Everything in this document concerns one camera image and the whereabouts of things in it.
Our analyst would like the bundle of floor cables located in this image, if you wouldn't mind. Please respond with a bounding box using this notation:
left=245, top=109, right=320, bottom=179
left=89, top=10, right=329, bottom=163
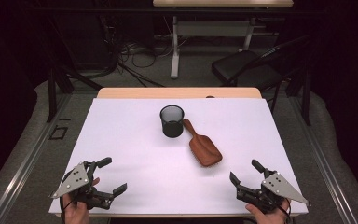
left=102, top=15, right=169, bottom=88

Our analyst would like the desk with white legs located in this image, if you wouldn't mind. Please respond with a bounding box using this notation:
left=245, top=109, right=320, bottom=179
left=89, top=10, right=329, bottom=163
left=152, top=0, right=295, bottom=79

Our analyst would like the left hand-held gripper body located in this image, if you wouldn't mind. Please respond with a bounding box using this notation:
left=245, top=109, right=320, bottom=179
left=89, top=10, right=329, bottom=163
left=49, top=160, right=116, bottom=211

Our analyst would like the white paper sheet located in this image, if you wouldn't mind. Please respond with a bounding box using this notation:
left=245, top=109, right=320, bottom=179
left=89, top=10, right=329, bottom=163
left=48, top=97, right=310, bottom=217

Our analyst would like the hand-held gripper cable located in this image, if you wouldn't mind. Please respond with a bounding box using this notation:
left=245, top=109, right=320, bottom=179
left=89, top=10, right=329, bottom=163
left=59, top=195, right=76, bottom=224
left=279, top=199, right=293, bottom=224

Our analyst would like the metal floor rail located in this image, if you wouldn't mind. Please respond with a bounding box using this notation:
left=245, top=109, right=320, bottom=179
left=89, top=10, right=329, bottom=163
left=0, top=94, right=71, bottom=224
left=288, top=94, right=358, bottom=224

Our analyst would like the right hand-held gripper cable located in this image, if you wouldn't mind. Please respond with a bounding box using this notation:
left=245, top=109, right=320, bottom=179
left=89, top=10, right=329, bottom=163
left=279, top=199, right=293, bottom=224

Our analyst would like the black mesh cup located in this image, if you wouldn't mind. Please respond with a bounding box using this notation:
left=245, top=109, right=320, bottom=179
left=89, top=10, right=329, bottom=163
left=159, top=105, right=186, bottom=139

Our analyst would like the black metal stand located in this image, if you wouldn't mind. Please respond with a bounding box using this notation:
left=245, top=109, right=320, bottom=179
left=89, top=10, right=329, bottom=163
left=46, top=18, right=103, bottom=123

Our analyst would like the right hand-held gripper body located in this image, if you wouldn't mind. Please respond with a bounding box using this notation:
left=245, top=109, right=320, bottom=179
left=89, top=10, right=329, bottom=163
left=236, top=167, right=310, bottom=215

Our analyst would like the person's right hand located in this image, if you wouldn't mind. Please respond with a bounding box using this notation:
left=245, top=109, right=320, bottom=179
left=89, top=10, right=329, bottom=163
left=245, top=199, right=292, bottom=224

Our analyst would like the person's left hand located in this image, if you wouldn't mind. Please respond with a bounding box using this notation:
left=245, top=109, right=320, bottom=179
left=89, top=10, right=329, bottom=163
left=62, top=193, right=91, bottom=224

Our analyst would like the black chair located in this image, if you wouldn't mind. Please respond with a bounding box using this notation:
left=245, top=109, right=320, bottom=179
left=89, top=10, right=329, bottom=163
left=211, top=35, right=311, bottom=94

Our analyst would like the left hand-held gripper cable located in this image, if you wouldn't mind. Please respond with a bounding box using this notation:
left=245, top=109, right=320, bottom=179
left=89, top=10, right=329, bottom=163
left=59, top=195, right=76, bottom=224

